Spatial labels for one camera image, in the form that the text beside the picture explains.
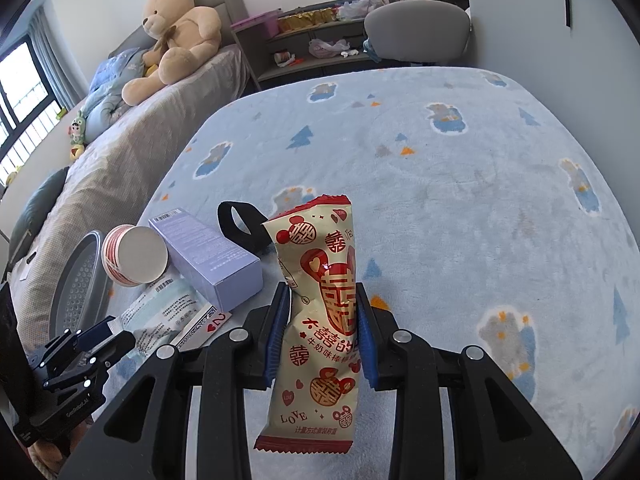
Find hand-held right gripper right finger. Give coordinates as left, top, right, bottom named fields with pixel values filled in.
left=352, top=285, right=583, bottom=480

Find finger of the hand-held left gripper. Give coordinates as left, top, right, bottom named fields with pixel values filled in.
left=42, top=331, right=137, bottom=393
left=27, top=316, right=117, bottom=368

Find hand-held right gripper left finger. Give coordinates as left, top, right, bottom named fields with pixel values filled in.
left=60, top=282, right=293, bottom=480

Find cream and red snack packet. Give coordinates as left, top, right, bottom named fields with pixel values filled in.
left=254, top=195, right=363, bottom=453

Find grey perforated plastic basket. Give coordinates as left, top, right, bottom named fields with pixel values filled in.
left=50, top=230, right=121, bottom=341

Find purple cardboard box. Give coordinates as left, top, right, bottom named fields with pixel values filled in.
left=148, top=207, right=263, bottom=312

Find black strap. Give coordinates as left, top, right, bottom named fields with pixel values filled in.
left=217, top=201, right=273, bottom=256

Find clear face mask packet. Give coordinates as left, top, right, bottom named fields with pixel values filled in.
left=119, top=276, right=213, bottom=348

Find white playing card box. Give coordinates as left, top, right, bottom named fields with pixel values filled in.
left=170, top=305, right=235, bottom=353

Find white paper sheet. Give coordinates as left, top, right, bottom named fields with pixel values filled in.
left=15, top=252, right=41, bottom=281

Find red and white paper cup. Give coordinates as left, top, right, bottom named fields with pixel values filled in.
left=101, top=225, right=169, bottom=288

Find dark grey pillow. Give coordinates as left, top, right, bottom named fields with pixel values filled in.
left=9, top=166, right=71, bottom=261

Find grey bed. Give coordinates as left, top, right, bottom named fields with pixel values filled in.
left=0, top=0, right=251, bottom=341

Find small green plush doll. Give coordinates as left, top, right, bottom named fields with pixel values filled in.
left=67, top=110, right=87, bottom=146

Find light blue quilt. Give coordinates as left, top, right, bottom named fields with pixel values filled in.
left=80, top=47, right=151, bottom=143

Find black framed window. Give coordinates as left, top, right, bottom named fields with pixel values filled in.
left=0, top=40, right=63, bottom=181

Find grey shelf unit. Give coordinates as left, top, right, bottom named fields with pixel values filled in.
left=231, top=0, right=401, bottom=92

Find grey curtain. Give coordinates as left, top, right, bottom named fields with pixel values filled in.
left=27, top=7, right=83, bottom=108

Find pink plastic bag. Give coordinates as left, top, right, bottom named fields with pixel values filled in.
left=308, top=38, right=351, bottom=59

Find pink plastic box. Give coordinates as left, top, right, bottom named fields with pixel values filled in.
left=230, top=9, right=282, bottom=31

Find gold foil packets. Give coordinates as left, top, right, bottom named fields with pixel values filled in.
left=277, top=8, right=333, bottom=31

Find large beige teddy bear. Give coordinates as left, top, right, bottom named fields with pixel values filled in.
left=122, top=0, right=222, bottom=107

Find grey padded chair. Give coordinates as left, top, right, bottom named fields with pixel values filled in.
left=363, top=0, right=472, bottom=68

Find clear plastic bag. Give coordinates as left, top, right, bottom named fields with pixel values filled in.
left=337, top=0, right=386, bottom=20

